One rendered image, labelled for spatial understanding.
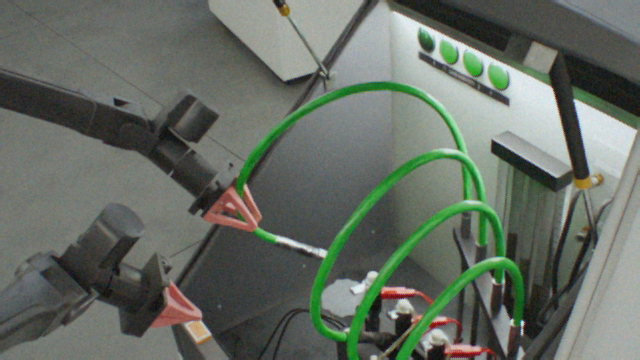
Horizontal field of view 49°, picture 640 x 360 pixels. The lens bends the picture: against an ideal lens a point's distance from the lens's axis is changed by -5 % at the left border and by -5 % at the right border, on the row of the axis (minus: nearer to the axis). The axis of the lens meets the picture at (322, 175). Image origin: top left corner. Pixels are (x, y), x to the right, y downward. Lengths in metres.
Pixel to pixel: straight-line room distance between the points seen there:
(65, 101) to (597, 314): 0.76
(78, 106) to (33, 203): 2.56
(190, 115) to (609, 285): 0.64
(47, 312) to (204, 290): 0.67
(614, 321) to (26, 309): 0.63
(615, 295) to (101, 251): 0.59
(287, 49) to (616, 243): 3.30
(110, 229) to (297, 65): 3.26
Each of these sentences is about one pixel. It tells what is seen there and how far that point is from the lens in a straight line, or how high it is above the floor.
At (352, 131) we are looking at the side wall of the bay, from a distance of 1.43.
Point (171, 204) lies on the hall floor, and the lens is 3.33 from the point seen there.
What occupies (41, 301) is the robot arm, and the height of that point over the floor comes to 1.41.
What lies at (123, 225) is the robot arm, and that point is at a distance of 0.88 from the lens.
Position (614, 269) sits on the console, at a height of 1.38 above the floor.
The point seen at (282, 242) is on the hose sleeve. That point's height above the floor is 1.17.
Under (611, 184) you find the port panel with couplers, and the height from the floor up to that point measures 1.30.
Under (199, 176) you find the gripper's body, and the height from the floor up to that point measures 1.31.
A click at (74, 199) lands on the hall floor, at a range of 3.55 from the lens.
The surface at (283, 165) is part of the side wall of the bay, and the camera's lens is 1.37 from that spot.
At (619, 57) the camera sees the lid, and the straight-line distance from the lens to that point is 0.68.
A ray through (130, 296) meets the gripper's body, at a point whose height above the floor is 1.30.
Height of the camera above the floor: 1.92
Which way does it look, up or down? 35 degrees down
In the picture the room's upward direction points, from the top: 5 degrees counter-clockwise
